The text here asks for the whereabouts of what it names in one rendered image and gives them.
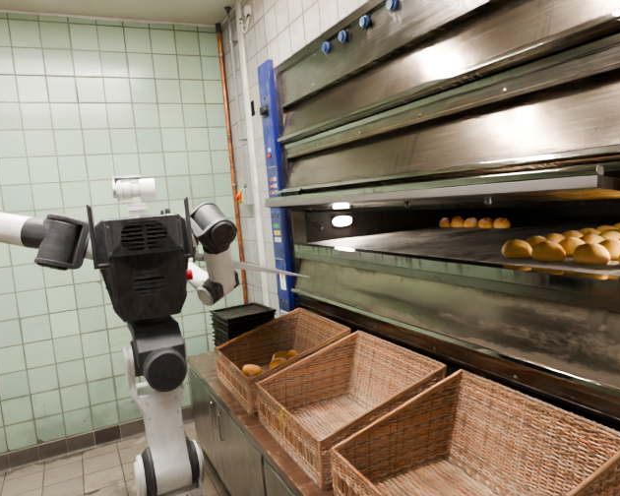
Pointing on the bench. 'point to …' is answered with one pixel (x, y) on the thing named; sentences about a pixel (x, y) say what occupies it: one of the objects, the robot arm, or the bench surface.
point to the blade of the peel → (261, 269)
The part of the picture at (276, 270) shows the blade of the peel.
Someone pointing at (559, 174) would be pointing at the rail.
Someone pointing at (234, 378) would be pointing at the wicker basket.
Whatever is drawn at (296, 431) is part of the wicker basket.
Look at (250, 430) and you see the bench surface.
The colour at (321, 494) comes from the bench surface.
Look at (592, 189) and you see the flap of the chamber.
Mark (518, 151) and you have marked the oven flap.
